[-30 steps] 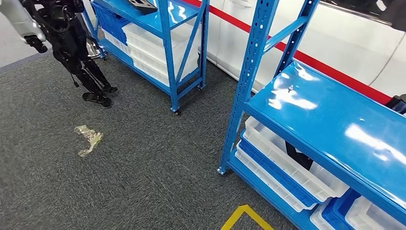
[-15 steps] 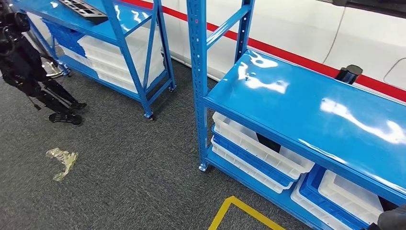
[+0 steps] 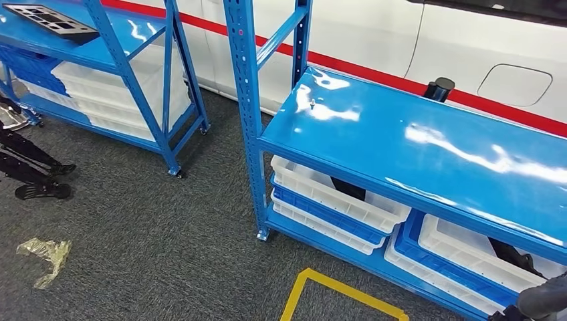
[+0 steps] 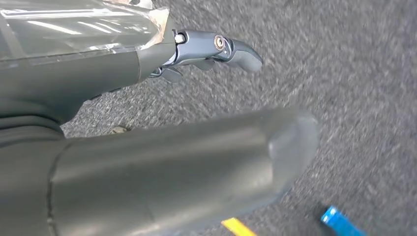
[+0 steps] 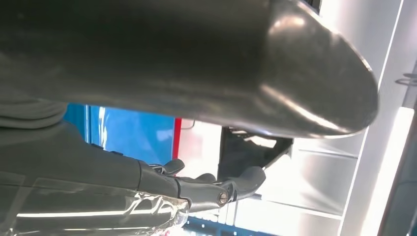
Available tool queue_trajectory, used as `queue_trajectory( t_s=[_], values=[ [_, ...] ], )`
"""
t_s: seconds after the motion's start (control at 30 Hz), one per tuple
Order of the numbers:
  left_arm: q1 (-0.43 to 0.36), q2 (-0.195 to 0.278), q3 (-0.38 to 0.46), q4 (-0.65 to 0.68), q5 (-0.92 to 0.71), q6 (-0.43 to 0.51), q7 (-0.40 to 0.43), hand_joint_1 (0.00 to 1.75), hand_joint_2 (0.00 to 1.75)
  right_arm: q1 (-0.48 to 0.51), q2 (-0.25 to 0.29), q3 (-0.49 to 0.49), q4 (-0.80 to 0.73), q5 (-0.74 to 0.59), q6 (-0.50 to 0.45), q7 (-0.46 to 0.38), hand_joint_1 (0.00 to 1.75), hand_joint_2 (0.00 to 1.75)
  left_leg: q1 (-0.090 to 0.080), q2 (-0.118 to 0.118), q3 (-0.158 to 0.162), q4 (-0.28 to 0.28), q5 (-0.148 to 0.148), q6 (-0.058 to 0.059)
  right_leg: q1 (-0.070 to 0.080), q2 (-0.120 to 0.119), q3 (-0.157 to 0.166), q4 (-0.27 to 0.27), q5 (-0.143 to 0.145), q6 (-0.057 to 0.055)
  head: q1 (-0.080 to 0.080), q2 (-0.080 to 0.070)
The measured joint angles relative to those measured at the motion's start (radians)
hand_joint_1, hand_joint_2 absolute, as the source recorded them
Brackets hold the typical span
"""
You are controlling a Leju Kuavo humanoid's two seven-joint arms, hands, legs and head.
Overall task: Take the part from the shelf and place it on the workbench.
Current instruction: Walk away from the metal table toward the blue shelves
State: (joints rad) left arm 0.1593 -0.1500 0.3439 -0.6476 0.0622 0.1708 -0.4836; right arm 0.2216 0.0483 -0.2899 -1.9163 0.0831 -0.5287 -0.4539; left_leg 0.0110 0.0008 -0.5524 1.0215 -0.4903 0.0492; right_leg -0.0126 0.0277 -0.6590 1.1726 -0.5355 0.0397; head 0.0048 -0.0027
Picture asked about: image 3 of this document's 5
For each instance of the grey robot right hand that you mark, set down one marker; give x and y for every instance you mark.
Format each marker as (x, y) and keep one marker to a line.
(545, 297)

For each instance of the blue steel shelf rack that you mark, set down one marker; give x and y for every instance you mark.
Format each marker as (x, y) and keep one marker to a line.
(113, 48)
(398, 133)

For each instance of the small black plastic part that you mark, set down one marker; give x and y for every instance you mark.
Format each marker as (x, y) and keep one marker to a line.
(84, 34)

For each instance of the small metal bolt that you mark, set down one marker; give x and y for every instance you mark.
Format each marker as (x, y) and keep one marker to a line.
(312, 104)

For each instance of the white car with red stripe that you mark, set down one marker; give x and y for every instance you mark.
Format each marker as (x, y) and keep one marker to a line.
(376, 35)

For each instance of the crumpled clear plastic wrap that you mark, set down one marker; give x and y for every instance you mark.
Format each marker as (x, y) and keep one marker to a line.
(48, 252)

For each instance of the standing humanoid robot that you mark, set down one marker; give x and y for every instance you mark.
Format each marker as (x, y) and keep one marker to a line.
(26, 150)

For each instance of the black plastic frame part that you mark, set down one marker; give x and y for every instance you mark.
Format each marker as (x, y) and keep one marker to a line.
(514, 257)
(350, 188)

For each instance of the black upright post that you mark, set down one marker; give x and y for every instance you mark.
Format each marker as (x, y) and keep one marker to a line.
(438, 91)

